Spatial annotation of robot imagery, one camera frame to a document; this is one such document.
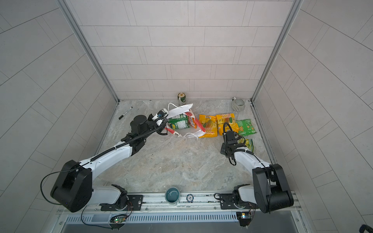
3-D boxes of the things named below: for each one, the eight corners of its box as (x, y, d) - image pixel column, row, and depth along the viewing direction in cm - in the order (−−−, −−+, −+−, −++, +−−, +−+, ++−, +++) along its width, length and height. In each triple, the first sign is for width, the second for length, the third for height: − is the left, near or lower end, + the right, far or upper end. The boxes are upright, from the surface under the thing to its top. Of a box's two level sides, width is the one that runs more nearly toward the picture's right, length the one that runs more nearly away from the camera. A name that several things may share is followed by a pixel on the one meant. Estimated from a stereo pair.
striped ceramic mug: (232, 113, 110) (234, 108, 105) (230, 101, 117) (231, 96, 113) (243, 113, 110) (246, 108, 105) (240, 102, 118) (242, 96, 113)
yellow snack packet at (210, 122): (199, 138, 97) (199, 134, 92) (198, 118, 107) (199, 113, 103) (218, 138, 97) (219, 134, 92) (215, 118, 107) (217, 114, 103)
